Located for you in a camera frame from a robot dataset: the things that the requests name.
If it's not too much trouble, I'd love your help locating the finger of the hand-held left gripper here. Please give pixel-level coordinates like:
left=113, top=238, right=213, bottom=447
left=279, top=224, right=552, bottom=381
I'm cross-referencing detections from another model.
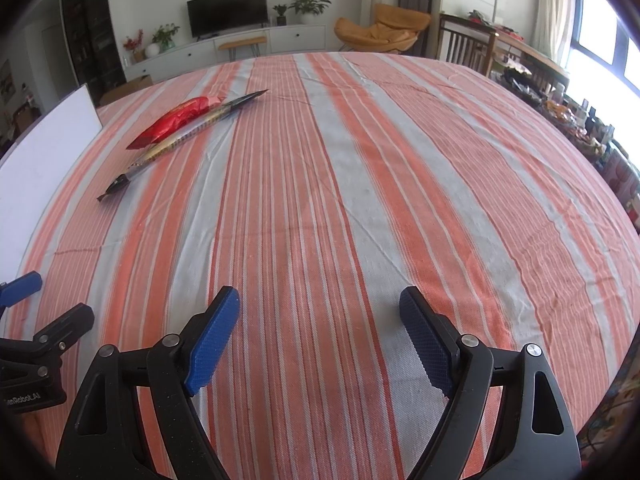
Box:
left=0, top=302, right=96, bottom=386
left=0, top=271, right=43, bottom=318

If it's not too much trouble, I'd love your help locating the long black yellow packet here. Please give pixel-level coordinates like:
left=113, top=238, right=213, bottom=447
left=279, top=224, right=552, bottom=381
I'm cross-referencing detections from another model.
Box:
left=96, top=89, right=270, bottom=203

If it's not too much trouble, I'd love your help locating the white television cabinet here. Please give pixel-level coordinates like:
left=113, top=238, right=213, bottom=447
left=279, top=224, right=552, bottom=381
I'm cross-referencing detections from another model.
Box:
left=122, top=24, right=328, bottom=81

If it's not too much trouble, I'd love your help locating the wooden bench with metal legs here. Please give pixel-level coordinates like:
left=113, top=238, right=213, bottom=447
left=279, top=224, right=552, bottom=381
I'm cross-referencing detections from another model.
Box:
left=217, top=35, right=268, bottom=63

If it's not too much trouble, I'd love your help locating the red flower plant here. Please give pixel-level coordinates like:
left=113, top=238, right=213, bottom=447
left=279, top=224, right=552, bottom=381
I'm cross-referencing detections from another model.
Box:
left=122, top=30, right=146, bottom=63

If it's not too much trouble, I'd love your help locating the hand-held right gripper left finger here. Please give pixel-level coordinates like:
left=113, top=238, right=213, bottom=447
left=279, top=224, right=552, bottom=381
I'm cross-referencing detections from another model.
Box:
left=54, top=286, right=241, bottom=480

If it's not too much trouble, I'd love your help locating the orange striped tablecloth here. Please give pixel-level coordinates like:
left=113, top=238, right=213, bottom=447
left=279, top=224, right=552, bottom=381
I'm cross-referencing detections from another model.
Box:
left=5, top=52, right=640, bottom=480

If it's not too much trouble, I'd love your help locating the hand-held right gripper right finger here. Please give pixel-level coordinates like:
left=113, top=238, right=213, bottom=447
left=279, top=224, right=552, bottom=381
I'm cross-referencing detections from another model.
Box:
left=399, top=286, right=583, bottom=480

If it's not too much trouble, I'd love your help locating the large leafy potted plant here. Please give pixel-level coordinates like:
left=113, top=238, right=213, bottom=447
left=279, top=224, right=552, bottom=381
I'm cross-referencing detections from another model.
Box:
left=287, top=0, right=332, bottom=25

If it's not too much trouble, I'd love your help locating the black television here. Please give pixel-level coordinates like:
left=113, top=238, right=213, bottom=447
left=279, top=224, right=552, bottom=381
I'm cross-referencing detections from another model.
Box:
left=186, top=0, right=268, bottom=41

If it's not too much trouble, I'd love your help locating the black framed window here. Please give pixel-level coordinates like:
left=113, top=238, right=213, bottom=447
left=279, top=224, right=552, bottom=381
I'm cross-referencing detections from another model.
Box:
left=560, top=0, right=640, bottom=111

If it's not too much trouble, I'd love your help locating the orange lounge chair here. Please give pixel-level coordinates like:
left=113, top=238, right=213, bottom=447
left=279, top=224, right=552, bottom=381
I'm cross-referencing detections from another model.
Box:
left=333, top=2, right=432, bottom=56

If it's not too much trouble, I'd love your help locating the white box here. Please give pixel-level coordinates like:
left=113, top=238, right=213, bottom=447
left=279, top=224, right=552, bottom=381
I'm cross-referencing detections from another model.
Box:
left=0, top=84, right=103, bottom=283

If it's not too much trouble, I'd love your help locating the dark bookcase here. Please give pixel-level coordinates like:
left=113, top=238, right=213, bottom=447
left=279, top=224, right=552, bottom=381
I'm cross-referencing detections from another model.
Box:
left=60, top=0, right=127, bottom=108

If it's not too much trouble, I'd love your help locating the wall picture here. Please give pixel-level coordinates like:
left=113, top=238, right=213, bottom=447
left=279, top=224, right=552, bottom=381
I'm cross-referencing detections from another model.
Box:
left=0, top=59, right=15, bottom=106

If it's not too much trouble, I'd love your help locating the green plant in glass vase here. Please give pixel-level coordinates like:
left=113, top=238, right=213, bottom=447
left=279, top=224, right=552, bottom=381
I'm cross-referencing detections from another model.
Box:
left=151, top=22, right=181, bottom=52

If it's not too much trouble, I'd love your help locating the row of assorted goods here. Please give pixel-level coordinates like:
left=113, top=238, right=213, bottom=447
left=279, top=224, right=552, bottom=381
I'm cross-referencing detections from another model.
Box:
left=500, top=60, right=640, bottom=221

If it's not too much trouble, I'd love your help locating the dark wooden chair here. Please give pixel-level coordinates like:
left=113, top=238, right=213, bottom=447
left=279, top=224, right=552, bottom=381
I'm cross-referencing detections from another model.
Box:
left=435, top=12, right=501, bottom=78

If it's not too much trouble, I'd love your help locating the white sheer curtain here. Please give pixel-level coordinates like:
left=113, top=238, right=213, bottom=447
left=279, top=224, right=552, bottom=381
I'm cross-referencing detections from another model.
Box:
left=530, top=0, right=576, bottom=66

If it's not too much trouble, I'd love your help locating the cardboard box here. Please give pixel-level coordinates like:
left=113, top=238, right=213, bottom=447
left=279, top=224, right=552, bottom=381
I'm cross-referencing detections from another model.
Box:
left=100, top=74, right=153, bottom=106

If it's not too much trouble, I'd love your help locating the red snack packet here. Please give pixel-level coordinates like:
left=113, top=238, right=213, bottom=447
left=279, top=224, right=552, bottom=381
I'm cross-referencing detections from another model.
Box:
left=125, top=96, right=226, bottom=151

